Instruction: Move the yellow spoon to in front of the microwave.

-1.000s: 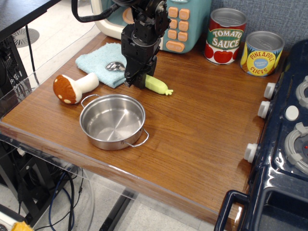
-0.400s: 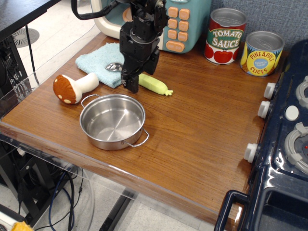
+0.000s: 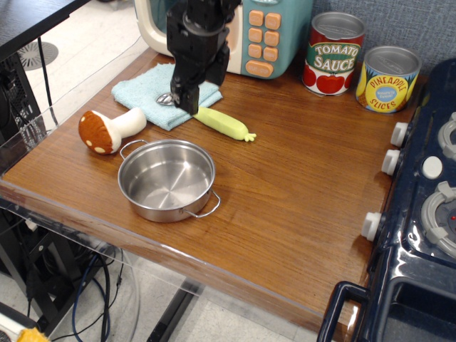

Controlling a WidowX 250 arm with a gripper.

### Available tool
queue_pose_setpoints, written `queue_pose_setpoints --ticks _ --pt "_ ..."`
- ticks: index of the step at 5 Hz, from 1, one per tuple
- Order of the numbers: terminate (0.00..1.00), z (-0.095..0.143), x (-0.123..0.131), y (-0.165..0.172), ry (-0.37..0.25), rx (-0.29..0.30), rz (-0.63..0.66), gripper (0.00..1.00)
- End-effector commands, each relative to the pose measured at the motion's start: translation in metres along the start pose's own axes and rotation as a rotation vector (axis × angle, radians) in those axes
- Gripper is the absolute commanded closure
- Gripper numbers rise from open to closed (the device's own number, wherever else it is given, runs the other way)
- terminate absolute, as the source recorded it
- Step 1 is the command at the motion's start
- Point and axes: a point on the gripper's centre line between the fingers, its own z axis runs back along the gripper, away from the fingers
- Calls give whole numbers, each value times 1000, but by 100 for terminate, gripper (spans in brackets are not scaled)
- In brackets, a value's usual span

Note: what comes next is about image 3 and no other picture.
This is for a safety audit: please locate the dark blue toy stove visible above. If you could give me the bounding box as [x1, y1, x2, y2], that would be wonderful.
[318, 59, 455, 341]

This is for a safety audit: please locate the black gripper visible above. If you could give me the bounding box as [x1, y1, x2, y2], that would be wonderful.
[167, 6, 230, 115]

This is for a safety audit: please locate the tomato sauce can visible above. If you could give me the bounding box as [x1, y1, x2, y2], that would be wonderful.
[302, 11, 366, 95]

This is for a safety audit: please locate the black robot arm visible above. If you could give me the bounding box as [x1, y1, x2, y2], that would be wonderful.
[167, 1, 241, 115]

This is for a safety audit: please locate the blue floor cable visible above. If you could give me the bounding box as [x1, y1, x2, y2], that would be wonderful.
[71, 254, 111, 342]

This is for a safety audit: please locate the stainless steel pot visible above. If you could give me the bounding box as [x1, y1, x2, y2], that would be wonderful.
[118, 139, 222, 223]

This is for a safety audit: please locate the teal toy microwave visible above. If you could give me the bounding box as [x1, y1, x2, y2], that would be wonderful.
[134, 0, 314, 79]

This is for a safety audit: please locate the folded light blue towel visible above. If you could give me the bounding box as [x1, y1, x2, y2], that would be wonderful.
[111, 63, 224, 131]

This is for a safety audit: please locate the pineapple slices can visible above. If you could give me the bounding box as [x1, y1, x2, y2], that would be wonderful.
[356, 46, 422, 114]

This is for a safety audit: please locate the plush brown mushroom toy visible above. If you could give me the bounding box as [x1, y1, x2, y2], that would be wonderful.
[78, 108, 147, 155]

